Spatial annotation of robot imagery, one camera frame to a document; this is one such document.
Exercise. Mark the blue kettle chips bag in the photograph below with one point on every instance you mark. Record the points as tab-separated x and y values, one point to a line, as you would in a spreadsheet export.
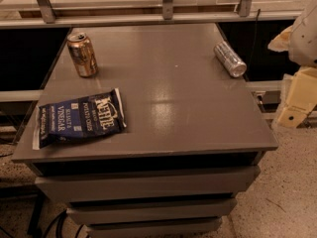
79	119

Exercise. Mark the metal window frame rail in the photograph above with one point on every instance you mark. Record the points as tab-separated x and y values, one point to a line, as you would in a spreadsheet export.
75	13

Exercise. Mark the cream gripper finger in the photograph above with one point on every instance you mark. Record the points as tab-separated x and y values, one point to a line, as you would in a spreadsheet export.
301	98
281	42

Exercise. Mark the gold soda can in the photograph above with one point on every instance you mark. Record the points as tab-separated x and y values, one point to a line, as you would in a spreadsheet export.
82	54

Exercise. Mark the silver redbull can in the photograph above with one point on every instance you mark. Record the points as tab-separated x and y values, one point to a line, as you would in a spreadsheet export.
229	59

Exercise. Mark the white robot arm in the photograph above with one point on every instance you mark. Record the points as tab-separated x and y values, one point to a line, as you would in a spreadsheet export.
300	41

